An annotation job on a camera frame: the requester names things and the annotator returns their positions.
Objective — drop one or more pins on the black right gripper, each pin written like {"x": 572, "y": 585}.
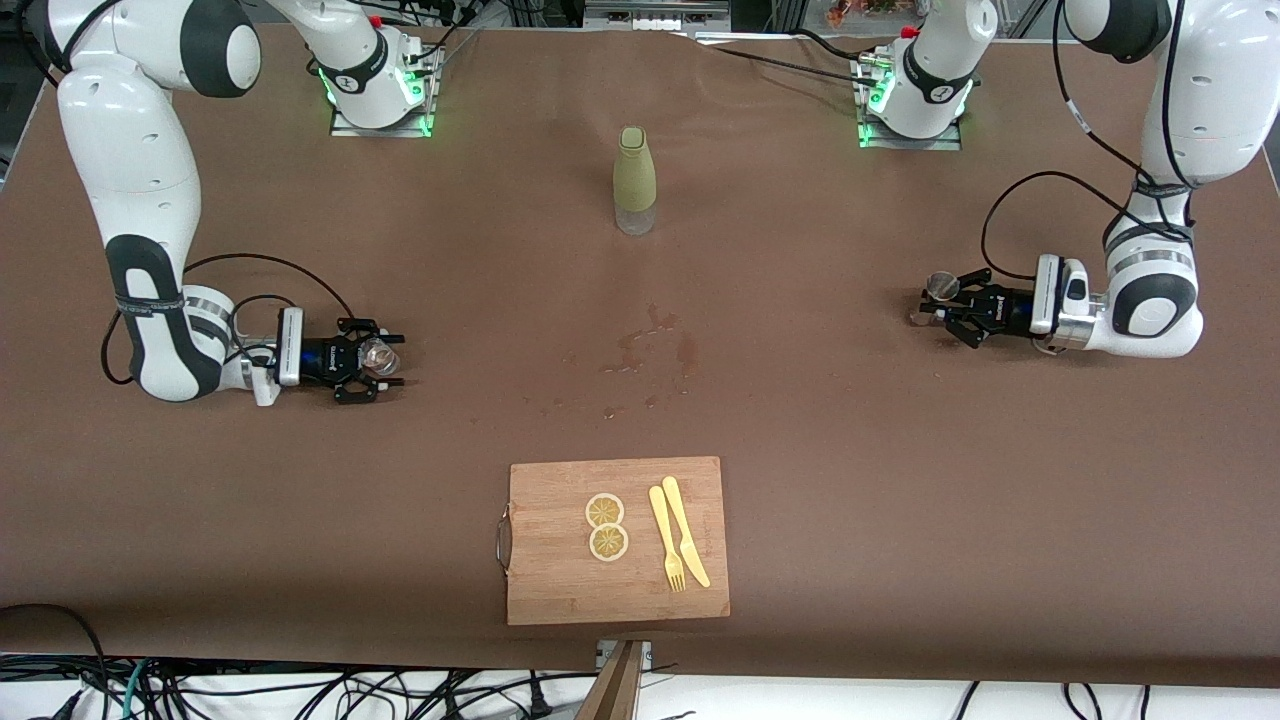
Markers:
{"x": 322, "y": 359}

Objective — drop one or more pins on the grey metal frame beam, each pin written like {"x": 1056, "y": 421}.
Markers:
{"x": 650, "y": 12}

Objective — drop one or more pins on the lemon slice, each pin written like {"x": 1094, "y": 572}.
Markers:
{"x": 604, "y": 510}
{"x": 608, "y": 543}

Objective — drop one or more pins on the green sleeved clear bottle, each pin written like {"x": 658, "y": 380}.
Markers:
{"x": 634, "y": 170}

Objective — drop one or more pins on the steel jigger measuring cup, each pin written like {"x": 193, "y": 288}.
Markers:
{"x": 942, "y": 286}

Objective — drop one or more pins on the clear glass beaker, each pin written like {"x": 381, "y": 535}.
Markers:
{"x": 378, "y": 355}

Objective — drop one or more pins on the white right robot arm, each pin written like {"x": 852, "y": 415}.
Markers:
{"x": 130, "y": 130}

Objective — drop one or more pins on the yellow plastic fork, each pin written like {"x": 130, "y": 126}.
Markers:
{"x": 665, "y": 540}

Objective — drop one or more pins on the yellow plastic knife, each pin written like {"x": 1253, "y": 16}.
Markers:
{"x": 685, "y": 530}

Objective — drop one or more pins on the wooden beam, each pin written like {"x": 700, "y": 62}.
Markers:
{"x": 615, "y": 690}

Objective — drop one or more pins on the wooden cutting board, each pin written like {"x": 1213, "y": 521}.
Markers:
{"x": 560, "y": 580}

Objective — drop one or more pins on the brown table cover sheet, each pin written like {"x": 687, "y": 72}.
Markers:
{"x": 200, "y": 500}

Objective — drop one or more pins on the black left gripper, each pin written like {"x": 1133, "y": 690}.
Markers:
{"x": 1010, "y": 309}

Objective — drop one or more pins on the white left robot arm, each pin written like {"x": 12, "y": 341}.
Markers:
{"x": 1200, "y": 100}

